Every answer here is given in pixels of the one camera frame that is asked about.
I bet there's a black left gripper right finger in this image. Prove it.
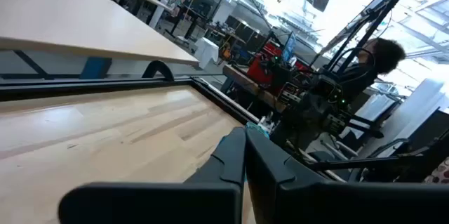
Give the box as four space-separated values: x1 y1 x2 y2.
245 128 449 224

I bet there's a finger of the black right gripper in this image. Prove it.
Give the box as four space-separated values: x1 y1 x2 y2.
300 97 319 126
310 103 329 132

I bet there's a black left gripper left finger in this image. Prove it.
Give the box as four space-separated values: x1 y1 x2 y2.
58 126 247 224

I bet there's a red tool cabinet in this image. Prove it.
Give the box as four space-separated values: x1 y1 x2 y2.
246 40 311 86

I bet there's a blue-lit monitor screen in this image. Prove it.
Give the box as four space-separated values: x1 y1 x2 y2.
282 31 297 62

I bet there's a brown wooden bench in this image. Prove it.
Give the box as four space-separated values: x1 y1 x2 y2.
222 64 287 113

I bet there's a person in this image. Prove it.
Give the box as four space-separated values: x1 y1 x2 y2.
335 37 407 107

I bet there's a white draped box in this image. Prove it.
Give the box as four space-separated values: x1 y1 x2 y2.
194 37 220 70

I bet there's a white foam panel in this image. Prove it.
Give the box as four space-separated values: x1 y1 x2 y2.
357 78 449 158

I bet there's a grey-blue desk leg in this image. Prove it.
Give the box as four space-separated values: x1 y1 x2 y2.
79 57 113 79

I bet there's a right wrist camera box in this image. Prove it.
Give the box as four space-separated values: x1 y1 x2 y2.
315 75 343 101

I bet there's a black frame clamp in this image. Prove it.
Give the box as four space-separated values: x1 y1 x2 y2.
142 60 175 81

